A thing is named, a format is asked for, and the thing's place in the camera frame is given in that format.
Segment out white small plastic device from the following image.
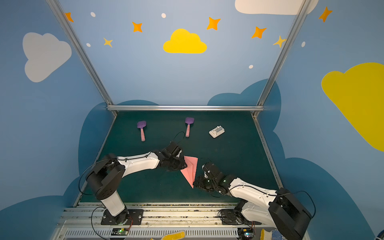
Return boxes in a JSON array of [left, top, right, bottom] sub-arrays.
[[209, 126, 225, 139]]

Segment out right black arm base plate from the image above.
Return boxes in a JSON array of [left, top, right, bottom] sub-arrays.
[[218, 209, 262, 226]]

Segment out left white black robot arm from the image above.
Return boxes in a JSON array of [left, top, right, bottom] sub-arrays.
[[86, 142, 187, 226]]

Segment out purple pink spatula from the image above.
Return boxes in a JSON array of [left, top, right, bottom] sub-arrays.
[[137, 121, 147, 142], [185, 117, 195, 138]]

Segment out aluminium frame post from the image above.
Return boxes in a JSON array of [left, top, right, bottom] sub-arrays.
[[252, 0, 312, 120], [46, 0, 114, 106]]

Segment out horizontal aluminium frame bar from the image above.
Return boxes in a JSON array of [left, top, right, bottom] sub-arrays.
[[107, 105, 264, 112]]

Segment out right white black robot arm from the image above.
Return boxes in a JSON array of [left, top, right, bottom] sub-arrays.
[[194, 163, 314, 240]]

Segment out green circuit board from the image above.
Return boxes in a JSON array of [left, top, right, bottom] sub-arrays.
[[111, 228, 130, 236], [237, 228, 255, 240]]

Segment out right purple pink spatula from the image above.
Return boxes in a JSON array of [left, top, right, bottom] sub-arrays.
[[185, 117, 195, 138]]

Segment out yellow glove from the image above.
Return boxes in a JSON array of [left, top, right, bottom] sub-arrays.
[[159, 231, 186, 240]]

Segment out right aluminium frame post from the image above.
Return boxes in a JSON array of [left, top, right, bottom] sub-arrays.
[[252, 0, 312, 120]]

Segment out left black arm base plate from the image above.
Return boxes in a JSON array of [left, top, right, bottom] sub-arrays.
[[101, 209, 144, 225]]

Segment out blue white glove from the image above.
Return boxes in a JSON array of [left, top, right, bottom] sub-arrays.
[[260, 229, 287, 240]]

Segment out left aluminium frame post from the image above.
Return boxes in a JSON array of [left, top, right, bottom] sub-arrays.
[[46, 0, 114, 106]]

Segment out pink square paper sheet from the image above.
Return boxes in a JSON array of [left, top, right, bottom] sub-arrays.
[[181, 156, 198, 189]]

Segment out left green circuit board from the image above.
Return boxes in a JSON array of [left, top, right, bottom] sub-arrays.
[[111, 228, 130, 236]]

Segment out right green circuit board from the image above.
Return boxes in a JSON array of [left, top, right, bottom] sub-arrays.
[[237, 228, 255, 240]]

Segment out left purple pink spatula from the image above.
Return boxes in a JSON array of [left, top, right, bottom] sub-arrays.
[[137, 121, 147, 142]]

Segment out aluminium front rail base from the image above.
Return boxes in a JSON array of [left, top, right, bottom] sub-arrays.
[[51, 203, 274, 240]]

